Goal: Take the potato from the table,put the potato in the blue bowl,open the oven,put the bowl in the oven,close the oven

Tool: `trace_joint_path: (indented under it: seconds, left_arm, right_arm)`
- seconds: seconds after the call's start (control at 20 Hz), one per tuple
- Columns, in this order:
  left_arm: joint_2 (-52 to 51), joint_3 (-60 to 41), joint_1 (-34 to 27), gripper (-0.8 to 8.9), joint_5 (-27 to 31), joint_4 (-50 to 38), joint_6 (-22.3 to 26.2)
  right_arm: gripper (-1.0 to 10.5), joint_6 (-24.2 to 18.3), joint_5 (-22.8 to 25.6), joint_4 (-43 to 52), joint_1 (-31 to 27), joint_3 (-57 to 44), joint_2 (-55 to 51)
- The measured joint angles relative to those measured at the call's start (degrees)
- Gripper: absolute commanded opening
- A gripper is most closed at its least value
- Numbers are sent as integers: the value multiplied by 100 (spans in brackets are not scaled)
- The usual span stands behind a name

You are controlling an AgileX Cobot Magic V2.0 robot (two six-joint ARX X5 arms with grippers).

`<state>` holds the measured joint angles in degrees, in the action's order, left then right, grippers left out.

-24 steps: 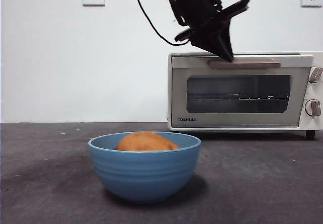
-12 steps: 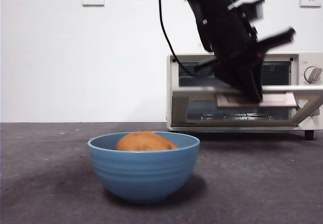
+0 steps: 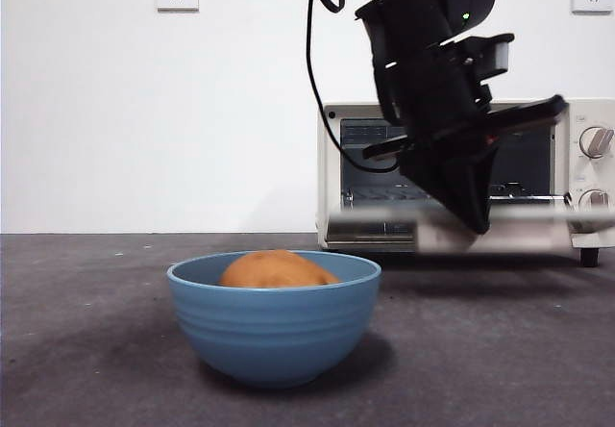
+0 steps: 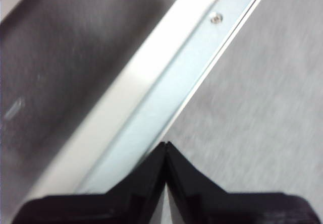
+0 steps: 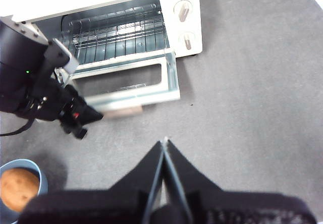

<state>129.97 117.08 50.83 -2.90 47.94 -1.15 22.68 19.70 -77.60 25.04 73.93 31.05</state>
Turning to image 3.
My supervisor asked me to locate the pale grey left wrist camera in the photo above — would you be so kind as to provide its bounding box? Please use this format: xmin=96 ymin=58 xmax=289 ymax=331
xmin=482 ymin=35 xmax=516 ymax=81

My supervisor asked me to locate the metal oven wire rack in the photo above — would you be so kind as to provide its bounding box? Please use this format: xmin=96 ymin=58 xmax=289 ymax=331
xmin=343 ymin=185 xmax=573 ymax=207

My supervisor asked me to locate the glass oven door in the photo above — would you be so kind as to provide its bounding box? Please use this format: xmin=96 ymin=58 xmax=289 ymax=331
xmin=326 ymin=205 xmax=615 ymax=255

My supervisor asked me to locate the beige oven door handle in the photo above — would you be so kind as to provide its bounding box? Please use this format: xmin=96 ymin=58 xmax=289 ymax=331
xmin=415 ymin=219 xmax=576 ymax=255

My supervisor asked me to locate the beige oven knob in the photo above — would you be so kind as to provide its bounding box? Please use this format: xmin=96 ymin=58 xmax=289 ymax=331
xmin=578 ymin=188 xmax=611 ymax=210
xmin=578 ymin=126 xmax=615 ymax=159

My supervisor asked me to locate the blue ribbed bowl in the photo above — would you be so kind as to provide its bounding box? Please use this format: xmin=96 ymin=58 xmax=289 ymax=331
xmin=166 ymin=250 xmax=383 ymax=389

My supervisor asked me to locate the cream toaster oven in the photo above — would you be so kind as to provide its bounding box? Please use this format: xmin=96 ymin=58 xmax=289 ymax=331
xmin=315 ymin=98 xmax=615 ymax=268

